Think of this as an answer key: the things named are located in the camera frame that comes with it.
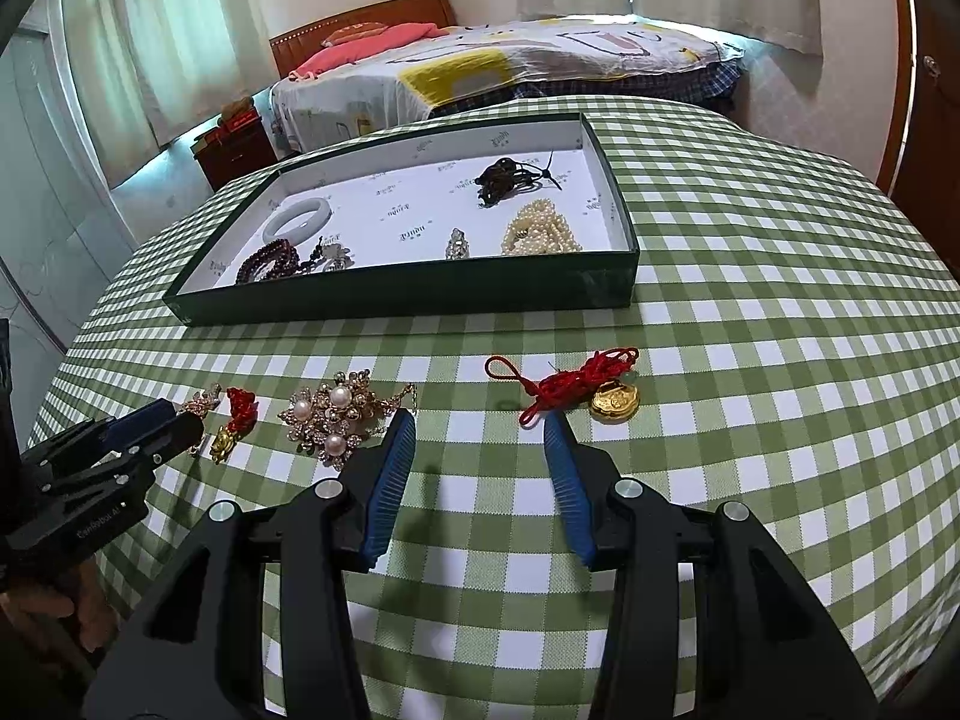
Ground pearl rhinestone brooch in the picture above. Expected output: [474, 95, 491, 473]
[280, 369, 418, 472]

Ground red cord gold lock pendant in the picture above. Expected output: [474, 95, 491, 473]
[483, 346, 640, 427]

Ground red knot gold charm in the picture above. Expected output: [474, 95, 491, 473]
[178, 383, 259, 465]

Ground dark red bead bracelet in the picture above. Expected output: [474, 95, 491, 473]
[234, 237, 324, 286]

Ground white pearl necklace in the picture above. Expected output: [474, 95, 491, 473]
[499, 198, 584, 257]

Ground green white jewelry box tray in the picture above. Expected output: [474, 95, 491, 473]
[163, 112, 640, 327]

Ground left hand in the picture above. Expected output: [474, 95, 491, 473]
[2, 559, 117, 652]

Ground silver crystal brooch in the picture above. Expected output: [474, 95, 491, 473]
[309, 239, 355, 271]

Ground green checkered tablecloth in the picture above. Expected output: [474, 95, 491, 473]
[32, 96, 958, 718]

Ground silver rhinestone brooch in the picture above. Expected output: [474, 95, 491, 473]
[444, 227, 470, 260]

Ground white jade bangle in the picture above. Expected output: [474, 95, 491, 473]
[262, 197, 332, 245]

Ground dark wooden nightstand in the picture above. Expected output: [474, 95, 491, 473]
[190, 117, 277, 192]

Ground red items on nightstand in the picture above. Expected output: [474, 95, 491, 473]
[192, 96, 260, 153]

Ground left white curtain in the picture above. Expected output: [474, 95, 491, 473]
[62, 0, 277, 188]

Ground wooden headboard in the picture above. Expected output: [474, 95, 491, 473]
[270, 0, 457, 78]

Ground bed with patterned sheet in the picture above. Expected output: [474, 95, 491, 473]
[270, 15, 743, 153]

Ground pink pillow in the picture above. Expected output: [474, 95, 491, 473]
[286, 23, 446, 82]

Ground orange patterned pillow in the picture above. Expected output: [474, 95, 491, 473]
[322, 21, 389, 47]

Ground brown wooden door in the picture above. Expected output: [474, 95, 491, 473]
[877, 0, 958, 271]

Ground dark brown cord necklace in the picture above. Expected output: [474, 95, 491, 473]
[473, 151, 565, 208]

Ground silver door handle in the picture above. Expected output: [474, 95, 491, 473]
[923, 54, 940, 80]

